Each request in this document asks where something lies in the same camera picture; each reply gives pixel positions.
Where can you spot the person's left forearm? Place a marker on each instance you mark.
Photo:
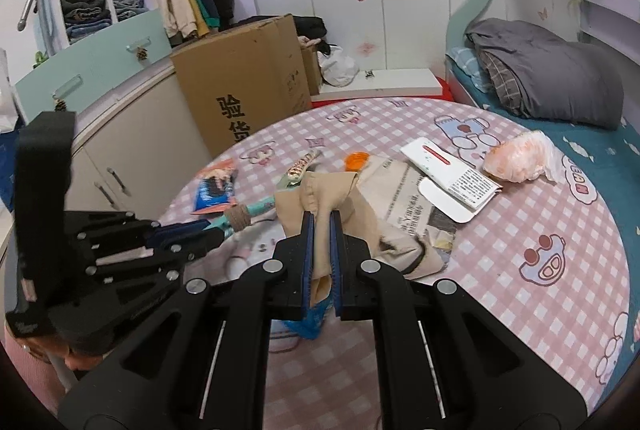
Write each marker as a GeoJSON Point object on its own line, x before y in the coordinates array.
{"type": "Point", "coordinates": [30, 370]}

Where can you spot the tall cardboard box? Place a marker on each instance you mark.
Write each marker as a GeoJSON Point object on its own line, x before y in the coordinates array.
{"type": "Point", "coordinates": [240, 70]}

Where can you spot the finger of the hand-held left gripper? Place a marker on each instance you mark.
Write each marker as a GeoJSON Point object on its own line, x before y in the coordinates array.
{"type": "Point", "coordinates": [115, 222]}
{"type": "Point", "coordinates": [200, 245]}

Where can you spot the blue candy print bedsheet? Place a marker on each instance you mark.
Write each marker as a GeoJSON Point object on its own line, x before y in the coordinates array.
{"type": "Point", "coordinates": [600, 145]}

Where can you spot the newspaper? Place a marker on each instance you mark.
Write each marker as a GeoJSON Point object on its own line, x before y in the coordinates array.
{"type": "Point", "coordinates": [400, 205]}

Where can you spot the grey folded clothes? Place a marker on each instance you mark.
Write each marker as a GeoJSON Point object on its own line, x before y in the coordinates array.
{"type": "Point", "coordinates": [130, 7]}

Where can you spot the white step platform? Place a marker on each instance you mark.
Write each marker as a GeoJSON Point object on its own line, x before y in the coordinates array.
{"type": "Point", "coordinates": [400, 82]}

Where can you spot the pink checked tablecloth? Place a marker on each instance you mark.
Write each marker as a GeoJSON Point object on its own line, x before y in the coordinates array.
{"type": "Point", "coordinates": [500, 285]}

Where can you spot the dark folded jeans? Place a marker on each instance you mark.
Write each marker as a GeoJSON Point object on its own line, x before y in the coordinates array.
{"type": "Point", "coordinates": [85, 17]}

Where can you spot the faded pink butterfly sticker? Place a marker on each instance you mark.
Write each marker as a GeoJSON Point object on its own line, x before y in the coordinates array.
{"type": "Point", "coordinates": [367, 47]}

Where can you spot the blue crumpled wrapper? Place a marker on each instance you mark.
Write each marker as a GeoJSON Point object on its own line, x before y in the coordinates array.
{"type": "Point", "coordinates": [305, 327]}

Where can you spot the red cloth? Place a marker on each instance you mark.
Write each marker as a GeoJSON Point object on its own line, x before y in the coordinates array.
{"type": "Point", "coordinates": [445, 87]}

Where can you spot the grey duvet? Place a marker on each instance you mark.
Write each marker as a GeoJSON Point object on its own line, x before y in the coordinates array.
{"type": "Point", "coordinates": [565, 80]}

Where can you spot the dark clothes heap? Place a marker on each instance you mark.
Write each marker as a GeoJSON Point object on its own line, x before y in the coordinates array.
{"type": "Point", "coordinates": [312, 27]}

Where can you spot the blue snack packet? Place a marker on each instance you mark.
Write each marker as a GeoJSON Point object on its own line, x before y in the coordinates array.
{"type": "Point", "coordinates": [215, 190]}

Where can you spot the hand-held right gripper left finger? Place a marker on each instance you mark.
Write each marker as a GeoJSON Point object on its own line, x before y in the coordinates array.
{"type": "Point", "coordinates": [308, 260]}

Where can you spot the orange round lid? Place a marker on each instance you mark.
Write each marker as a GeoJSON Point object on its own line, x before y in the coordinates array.
{"type": "Point", "coordinates": [357, 160]}

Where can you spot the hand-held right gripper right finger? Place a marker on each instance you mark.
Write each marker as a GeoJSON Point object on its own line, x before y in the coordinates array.
{"type": "Point", "coordinates": [336, 260]}

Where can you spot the beige stocking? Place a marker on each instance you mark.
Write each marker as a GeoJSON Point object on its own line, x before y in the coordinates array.
{"type": "Point", "coordinates": [320, 195]}

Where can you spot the pink plastic bag bundle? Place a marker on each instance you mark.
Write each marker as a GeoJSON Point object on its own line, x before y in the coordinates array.
{"type": "Point", "coordinates": [515, 160]}

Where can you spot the white plastic bag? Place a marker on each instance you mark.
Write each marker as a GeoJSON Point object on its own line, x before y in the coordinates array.
{"type": "Point", "coordinates": [340, 67]}

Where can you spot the white box red stripe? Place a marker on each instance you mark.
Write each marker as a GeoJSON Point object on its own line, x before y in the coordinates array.
{"type": "Point", "coordinates": [450, 170]}

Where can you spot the teal tool with twine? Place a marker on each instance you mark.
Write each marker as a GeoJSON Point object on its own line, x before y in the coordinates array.
{"type": "Point", "coordinates": [260, 210]}

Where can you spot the pine cone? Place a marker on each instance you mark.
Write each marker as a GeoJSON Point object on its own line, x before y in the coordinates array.
{"type": "Point", "coordinates": [142, 53]}
{"type": "Point", "coordinates": [61, 106]}

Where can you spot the white sideboard cabinet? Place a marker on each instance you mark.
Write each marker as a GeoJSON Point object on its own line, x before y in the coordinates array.
{"type": "Point", "coordinates": [140, 145]}

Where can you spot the plaid blanket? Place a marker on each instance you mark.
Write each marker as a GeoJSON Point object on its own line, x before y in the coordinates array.
{"type": "Point", "coordinates": [500, 80]}

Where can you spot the teal drawer unit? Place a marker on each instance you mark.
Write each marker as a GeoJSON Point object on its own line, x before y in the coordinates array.
{"type": "Point", "coordinates": [100, 60]}

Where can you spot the blue checked pillow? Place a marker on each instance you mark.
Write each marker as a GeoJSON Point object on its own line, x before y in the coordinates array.
{"type": "Point", "coordinates": [465, 65]}

